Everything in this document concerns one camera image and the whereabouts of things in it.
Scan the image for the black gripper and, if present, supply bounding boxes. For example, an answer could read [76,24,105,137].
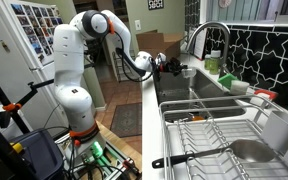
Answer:
[156,56,189,76]

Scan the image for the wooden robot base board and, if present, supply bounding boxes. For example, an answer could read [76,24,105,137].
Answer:
[55,119,143,180]

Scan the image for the stainless steel sink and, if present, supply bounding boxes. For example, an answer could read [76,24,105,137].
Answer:
[152,66,248,123]

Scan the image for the short green soap bottle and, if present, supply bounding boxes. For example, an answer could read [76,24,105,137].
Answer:
[204,53,212,71]

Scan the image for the brown cardboard box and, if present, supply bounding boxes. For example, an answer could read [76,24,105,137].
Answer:
[136,29,184,67]

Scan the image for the tall green soap bottle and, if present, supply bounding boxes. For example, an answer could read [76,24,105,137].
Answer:
[209,49,222,76]

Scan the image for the green sponge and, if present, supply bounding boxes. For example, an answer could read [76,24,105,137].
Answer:
[217,73,238,90]

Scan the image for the brushed steel gooseneck faucet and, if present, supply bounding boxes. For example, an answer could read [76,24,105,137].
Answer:
[185,21,232,78]

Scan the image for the small orange round object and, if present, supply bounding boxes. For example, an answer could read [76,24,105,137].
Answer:
[191,114,206,122]

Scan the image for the white sponge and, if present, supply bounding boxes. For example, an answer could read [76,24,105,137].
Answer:
[229,79,251,96]

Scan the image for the dark floor mat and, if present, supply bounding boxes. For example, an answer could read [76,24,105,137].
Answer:
[109,102,143,139]

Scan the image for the red and white brush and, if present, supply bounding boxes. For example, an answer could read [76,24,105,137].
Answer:
[249,88,279,108]

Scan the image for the kitchen window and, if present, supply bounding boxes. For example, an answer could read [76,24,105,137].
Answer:
[200,0,288,27]

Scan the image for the green connector block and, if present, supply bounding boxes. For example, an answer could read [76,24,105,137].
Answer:
[89,141,104,159]

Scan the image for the grey utensil holder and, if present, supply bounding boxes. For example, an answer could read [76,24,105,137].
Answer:
[261,109,288,179]

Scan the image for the photo collage on refrigerator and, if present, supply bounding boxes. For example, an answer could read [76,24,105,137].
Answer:
[9,3,65,65]

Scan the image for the black plastic bin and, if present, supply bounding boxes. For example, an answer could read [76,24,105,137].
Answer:
[3,128,66,180]

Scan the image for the white refrigerator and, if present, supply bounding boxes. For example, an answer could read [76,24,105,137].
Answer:
[0,0,97,141]

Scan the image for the yellow tool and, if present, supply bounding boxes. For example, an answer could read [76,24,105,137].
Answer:
[0,142,26,162]

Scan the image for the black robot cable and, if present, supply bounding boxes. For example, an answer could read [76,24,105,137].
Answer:
[112,21,158,83]

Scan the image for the white wall switch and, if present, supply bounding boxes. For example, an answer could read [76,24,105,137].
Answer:
[134,19,142,32]

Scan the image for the black white patterned wall art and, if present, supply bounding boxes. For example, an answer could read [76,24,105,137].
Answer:
[147,0,165,11]

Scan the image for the metal wire dish rack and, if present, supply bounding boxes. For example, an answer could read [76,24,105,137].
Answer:
[158,94,288,180]

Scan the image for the steel ladle black handle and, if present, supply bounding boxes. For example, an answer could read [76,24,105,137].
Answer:
[151,138,277,169]

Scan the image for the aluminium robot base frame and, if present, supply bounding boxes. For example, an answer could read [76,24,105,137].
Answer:
[55,133,142,180]

